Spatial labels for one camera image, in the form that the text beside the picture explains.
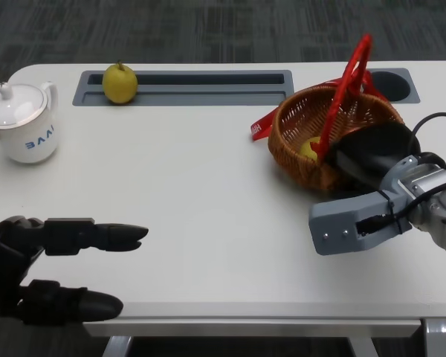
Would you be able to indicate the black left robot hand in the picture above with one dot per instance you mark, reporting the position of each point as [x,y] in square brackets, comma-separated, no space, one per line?
[7,260]

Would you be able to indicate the white ceramic mug lid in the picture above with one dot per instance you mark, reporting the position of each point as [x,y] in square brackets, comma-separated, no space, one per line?
[13,106]

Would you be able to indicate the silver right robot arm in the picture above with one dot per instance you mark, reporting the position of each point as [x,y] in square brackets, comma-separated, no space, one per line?
[442,201]

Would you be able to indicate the white mug with blue print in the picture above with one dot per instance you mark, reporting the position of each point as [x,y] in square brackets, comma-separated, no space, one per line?
[31,143]

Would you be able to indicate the grey table frame rail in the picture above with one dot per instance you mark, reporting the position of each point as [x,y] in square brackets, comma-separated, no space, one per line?
[208,328]

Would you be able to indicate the grey metal table leg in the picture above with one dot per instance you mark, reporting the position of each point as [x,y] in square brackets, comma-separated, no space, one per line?
[117,347]
[360,347]
[435,337]

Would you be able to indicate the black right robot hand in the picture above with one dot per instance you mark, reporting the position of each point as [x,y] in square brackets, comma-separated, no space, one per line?
[379,148]

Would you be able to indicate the green pear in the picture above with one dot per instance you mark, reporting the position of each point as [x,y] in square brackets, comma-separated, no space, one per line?
[308,148]

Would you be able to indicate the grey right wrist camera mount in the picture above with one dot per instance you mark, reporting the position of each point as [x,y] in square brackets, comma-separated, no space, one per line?
[334,219]

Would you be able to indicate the yellow pear with stem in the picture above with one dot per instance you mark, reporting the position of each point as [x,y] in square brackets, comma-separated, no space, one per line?
[119,85]

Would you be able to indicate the grey recessed slot tray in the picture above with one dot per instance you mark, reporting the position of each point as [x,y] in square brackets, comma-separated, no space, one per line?
[208,94]

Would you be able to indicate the grey recessed cup holder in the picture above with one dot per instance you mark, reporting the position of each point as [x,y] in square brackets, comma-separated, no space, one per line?
[413,98]

